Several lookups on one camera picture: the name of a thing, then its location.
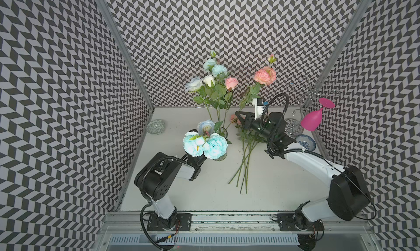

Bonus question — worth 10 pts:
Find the pink rose stem tall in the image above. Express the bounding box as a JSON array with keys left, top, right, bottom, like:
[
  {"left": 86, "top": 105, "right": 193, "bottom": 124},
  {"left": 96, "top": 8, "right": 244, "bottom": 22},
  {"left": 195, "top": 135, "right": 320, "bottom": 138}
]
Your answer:
[{"left": 239, "top": 54, "right": 277, "bottom": 109}]

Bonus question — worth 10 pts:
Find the single pink rose stem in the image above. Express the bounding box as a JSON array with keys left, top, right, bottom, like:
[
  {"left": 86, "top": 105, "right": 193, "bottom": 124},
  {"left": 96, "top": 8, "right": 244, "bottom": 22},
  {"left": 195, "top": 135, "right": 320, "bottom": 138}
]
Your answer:
[{"left": 223, "top": 77, "right": 238, "bottom": 127}]

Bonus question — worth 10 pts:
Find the small pink bud stem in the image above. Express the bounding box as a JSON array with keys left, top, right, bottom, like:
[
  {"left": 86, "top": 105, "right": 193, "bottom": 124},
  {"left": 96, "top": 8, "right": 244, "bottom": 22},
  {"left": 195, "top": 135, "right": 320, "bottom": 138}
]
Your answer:
[{"left": 236, "top": 132, "right": 249, "bottom": 188}]

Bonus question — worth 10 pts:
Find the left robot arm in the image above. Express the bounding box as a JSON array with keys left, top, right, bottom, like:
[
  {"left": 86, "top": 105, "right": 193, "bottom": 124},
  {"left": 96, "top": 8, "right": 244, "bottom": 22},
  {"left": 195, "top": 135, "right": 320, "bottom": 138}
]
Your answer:
[{"left": 134, "top": 152, "right": 207, "bottom": 220}]

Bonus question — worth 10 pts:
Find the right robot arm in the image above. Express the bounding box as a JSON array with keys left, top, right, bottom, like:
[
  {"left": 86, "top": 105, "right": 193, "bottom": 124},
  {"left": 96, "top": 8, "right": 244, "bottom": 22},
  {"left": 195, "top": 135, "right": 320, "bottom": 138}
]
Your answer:
[{"left": 235, "top": 111, "right": 373, "bottom": 223}]

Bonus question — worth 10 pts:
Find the teal peony flower stem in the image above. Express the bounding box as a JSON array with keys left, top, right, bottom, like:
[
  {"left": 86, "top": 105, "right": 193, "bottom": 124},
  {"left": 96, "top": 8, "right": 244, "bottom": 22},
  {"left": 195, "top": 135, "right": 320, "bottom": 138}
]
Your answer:
[{"left": 183, "top": 120, "right": 223, "bottom": 160}]

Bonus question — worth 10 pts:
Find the blue white ceramic bowl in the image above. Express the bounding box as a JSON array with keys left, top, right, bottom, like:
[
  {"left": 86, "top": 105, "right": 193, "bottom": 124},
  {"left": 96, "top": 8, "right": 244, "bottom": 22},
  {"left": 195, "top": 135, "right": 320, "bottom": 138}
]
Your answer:
[{"left": 295, "top": 134, "right": 317, "bottom": 151}]

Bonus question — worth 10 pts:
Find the magenta plastic wine glass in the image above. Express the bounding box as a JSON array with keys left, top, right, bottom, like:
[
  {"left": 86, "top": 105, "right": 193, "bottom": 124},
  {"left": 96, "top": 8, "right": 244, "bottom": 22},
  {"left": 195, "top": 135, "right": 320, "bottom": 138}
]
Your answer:
[{"left": 300, "top": 98, "right": 335, "bottom": 131}]

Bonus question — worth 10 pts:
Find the white blue rose stem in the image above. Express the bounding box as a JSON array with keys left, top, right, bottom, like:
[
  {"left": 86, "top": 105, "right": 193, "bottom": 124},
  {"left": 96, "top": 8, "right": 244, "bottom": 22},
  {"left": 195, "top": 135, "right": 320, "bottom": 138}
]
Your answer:
[{"left": 184, "top": 50, "right": 230, "bottom": 122}]

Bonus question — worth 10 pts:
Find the metal wire glass rack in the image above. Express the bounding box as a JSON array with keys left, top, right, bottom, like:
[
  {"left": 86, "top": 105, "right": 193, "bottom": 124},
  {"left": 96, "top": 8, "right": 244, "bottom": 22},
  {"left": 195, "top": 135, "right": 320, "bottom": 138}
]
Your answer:
[{"left": 285, "top": 81, "right": 339, "bottom": 138}]

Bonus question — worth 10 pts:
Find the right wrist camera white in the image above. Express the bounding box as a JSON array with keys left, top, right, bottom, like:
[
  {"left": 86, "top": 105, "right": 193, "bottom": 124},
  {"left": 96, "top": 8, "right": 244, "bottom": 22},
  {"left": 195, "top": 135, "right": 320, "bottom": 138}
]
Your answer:
[{"left": 252, "top": 98, "right": 268, "bottom": 120}]

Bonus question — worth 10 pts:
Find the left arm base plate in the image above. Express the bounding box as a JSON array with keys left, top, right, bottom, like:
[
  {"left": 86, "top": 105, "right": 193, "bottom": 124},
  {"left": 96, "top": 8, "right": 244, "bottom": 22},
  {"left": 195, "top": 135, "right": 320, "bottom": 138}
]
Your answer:
[{"left": 147, "top": 213, "right": 193, "bottom": 231}]

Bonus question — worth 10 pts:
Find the aluminium front rail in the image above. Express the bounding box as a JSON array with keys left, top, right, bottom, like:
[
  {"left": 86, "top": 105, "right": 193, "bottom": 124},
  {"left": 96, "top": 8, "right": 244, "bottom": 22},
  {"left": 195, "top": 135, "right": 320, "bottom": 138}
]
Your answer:
[{"left": 99, "top": 211, "right": 374, "bottom": 235}]

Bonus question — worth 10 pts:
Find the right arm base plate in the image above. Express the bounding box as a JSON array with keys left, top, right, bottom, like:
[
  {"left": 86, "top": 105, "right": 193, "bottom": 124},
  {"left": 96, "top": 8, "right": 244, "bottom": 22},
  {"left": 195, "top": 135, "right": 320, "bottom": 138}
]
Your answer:
[{"left": 276, "top": 213, "right": 325, "bottom": 233}]

